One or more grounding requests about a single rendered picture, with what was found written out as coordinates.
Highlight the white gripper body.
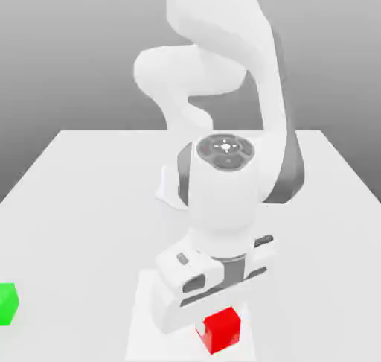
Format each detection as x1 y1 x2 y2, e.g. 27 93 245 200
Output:
152 244 278 335

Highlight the small red cube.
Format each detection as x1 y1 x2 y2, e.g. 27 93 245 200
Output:
195 306 242 356

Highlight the small green cube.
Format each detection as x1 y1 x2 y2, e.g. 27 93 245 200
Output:
0 282 21 326

